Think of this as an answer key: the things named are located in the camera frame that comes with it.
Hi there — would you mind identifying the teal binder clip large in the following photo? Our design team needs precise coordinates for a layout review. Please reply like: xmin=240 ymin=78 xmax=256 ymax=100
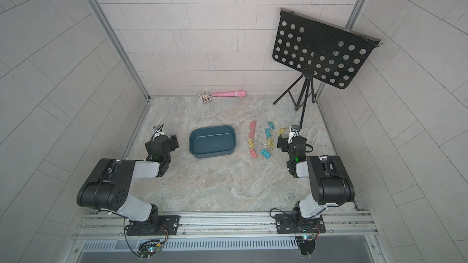
xmin=260 ymin=149 xmax=271 ymax=159

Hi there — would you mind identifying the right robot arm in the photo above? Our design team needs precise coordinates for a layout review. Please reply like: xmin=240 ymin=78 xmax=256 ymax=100
xmin=277 ymin=136 xmax=355 ymax=222

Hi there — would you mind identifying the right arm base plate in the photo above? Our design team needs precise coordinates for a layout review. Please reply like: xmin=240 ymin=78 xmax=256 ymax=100
xmin=273 ymin=213 xmax=326 ymax=235

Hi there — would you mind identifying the aluminium rail frame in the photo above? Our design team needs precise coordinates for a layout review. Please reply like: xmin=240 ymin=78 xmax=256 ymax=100
xmin=71 ymin=211 xmax=379 ymax=241

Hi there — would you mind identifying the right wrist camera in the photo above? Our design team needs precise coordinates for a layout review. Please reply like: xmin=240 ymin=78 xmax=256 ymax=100
xmin=288 ymin=125 xmax=301 ymax=144

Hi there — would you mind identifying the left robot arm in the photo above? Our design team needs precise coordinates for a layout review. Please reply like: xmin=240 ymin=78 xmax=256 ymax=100
xmin=77 ymin=135 xmax=179 ymax=236

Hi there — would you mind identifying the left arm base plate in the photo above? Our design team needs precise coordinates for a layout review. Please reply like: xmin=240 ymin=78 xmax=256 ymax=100
xmin=124 ymin=215 xmax=181 ymax=236

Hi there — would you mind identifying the pink microphone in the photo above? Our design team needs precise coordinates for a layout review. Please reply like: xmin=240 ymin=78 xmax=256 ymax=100
xmin=212 ymin=90 xmax=247 ymax=97

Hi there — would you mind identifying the small card box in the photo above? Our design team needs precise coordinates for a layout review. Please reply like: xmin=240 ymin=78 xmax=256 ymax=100
xmin=199 ymin=91 xmax=212 ymax=103

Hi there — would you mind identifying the black music stand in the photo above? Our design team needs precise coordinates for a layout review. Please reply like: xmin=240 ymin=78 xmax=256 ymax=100
xmin=272 ymin=8 xmax=381 ymax=110

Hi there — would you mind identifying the left controller board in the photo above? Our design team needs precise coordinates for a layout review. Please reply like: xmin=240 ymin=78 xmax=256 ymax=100
xmin=137 ymin=239 xmax=162 ymax=261

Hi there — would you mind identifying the teal plastic storage box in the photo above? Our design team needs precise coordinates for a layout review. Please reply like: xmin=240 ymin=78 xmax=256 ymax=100
xmin=189 ymin=125 xmax=236 ymax=159

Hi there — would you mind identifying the controller board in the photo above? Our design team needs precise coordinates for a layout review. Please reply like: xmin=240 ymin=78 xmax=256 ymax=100
xmin=137 ymin=239 xmax=162 ymax=261
xmin=295 ymin=236 xmax=316 ymax=256

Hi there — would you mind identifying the right controller board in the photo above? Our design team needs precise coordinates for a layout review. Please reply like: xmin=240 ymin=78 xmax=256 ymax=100
xmin=295 ymin=236 xmax=316 ymax=256

